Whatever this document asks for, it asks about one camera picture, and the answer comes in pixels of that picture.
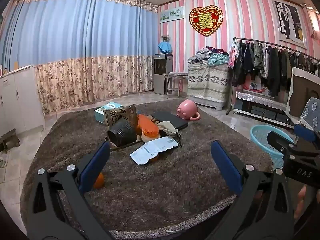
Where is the blue patterned fringed cloth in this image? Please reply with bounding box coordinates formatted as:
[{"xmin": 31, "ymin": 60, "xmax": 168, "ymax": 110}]
[{"xmin": 299, "ymin": 97, "xmax": 320, "ymax": 130}]

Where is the white cabinet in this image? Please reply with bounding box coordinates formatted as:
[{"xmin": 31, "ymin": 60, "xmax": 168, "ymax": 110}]
[{"xmin": 0, "ymin": 65, "xmax": 47, "ymax": 137}]

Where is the small round metal table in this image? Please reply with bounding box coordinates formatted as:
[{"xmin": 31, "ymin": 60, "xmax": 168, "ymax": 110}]
[{"xmin": 162, "ymin": 72, "xmax": 188, "ymax": 99}]

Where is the row of hanging clothes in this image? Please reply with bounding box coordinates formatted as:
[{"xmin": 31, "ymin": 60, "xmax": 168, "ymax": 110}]
[{"xmin": 231, "ymin": 40, "xmax": 320, "ymax": 98}]

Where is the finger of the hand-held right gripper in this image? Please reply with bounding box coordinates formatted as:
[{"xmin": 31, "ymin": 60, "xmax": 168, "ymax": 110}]
[
  {"xmin": 267, "ymin": 131, "xmax": 297, "ymax": 156},
  {"xmin": 294, "ymin": 124, "xmax": 318, "ymax": 143}
]

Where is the teal cardboard box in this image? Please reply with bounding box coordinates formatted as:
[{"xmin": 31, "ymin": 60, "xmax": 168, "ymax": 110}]
[{"xmin": 94, "ymin": 102, "xmax": 123, "ymax": 125}]

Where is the light blue plastic basket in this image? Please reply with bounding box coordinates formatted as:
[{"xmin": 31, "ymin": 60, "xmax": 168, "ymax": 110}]
[{"xmin": 250, "ymin": 124, "xmax": 295, "ymax": 170}]

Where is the metal clothes rack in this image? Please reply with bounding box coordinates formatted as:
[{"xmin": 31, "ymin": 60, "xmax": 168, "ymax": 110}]
[{"xmin": 226, "ymin": 37, "xmax": 320, "ymax": 115}]

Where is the blue and floral curtain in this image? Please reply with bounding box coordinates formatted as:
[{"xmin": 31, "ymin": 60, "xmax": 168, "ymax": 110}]
[{"xmin": 0, "ymin": 0, "xmax": 159, "ymax": 115}]

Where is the pink hanging bag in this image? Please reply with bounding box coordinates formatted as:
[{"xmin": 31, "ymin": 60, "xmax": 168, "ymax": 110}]
[{"xmin": 227, "ymin": 39, "xmax": 238, "ymax": 68}]

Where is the wall picture with clock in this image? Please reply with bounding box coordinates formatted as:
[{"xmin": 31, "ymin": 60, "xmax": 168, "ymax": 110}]
[{"xmin": 159, "ymin": 6, "xmax": 185, "ymax": 23}]

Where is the beige and brown board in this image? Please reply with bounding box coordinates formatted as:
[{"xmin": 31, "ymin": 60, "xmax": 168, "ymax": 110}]
[{"xmin": 285, "ymin": 67, "xmax": 320, "ymax": 125}]

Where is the black ribbed cup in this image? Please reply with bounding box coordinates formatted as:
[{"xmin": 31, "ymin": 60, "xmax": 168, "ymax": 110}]
[{"xmin": 106, "ymin": 118, "xmax": 138, "ymax": 147}]

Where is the person's right hand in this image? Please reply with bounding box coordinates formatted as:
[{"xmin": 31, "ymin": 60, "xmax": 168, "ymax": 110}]
[{"xmin": 294, "ymin": 185, "xmax": 307, "ymax": 220}]

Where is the orange snack packet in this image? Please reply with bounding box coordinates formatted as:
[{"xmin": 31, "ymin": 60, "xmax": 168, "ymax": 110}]
[{"xmin": 137, "ymin": 114, "xmax": 160, "ymax": 138}]

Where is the small wooden stool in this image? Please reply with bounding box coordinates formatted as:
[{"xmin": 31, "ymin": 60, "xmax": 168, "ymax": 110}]
[{"xmin": 0, "ymin": 129, "xmax": 20, "ymax": 152}]

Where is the red-edged picture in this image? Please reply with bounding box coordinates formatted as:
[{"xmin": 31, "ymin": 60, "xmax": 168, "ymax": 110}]
[{"xmin": 242, "ymin": 81, "xmax": 268, "ymax": 97}]

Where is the black zip case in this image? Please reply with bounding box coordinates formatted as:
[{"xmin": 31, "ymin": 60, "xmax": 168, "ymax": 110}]
[{"xmin": 151, "ymin": 112, "xmax": 188, "ymax": 133}]

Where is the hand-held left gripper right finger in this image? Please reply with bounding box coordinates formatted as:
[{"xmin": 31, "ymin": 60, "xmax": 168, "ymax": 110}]
[{"xmin": 211, "ymin": 140, "xmax": 297, "ymax": 240}]

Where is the white paper leaflet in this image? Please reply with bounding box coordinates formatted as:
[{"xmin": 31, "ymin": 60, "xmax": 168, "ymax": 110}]
[{"xmin": 129, "ymin": 138, "xmax": 177, "ymax": 165}]

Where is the grey water dispenser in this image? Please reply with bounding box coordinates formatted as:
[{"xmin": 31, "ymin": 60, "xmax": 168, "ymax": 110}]
[{"xmin": 153, "ymin": 53, "xmax": 173, "ymax": 95}]

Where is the brown shaggy blanket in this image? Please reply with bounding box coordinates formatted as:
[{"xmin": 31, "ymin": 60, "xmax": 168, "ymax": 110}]
[{"xmin": 20, "ymin": 99, "xmax": 283, "ymax": 233}]

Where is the red heart wall decoration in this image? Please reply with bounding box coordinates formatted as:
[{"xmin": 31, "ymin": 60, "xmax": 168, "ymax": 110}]
[{"xmin": 189, "ymin": 6, "xmax": 223, "ymax": 37}]

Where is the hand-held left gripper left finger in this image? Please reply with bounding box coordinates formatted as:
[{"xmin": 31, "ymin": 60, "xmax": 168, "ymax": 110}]
[{"xmin": 25, "ymin": 141, "xmax": 112, "ymax": 240}]

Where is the pink mug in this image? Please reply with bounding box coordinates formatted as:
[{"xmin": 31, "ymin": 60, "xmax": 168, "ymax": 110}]
[{"xmin": 176, "ymin": 99, "xmax": 200, "ymax": 122}]

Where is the blue cloth covered bottle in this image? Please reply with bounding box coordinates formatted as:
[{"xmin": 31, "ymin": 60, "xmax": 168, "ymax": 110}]
[{"xmin": 158, "ymin": 41, "xmax": 173, "ymax": 53}]

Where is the pile of clothes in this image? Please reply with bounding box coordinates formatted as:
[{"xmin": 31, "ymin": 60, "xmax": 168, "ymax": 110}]
[{"xmin": 187, "ymin": 46, "xmax": 230, "ymax": 65}]

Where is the floral cloth covered chest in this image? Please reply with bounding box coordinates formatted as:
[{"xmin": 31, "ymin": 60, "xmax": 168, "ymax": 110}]
[{"xmin": 187, "ymin": 62, "xmax": 232, "ymax": 110}]

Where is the wall poster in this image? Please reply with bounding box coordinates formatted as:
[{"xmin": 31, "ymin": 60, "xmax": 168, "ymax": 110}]
[{"xmin": 271, "ymin": 0, "xmax": 308, "ymax": 49}]

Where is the low shelf with lace cloth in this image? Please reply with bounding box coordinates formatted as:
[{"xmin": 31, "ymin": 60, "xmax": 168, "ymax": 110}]
[{"xmin": 234, "ymin": 91, "xmax": 295, "ymax": 128}]

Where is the brown paper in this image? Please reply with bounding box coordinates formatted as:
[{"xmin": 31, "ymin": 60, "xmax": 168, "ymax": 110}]
[{"xmin": 156, "ymin": 121, "xmax": 178, "ymax": 137}]

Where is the patterned paper bag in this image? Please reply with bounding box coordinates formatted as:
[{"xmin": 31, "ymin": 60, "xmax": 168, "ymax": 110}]
[{"xmin": 104, "ymin": 104, "xmax": 138, "ymax": 133}]

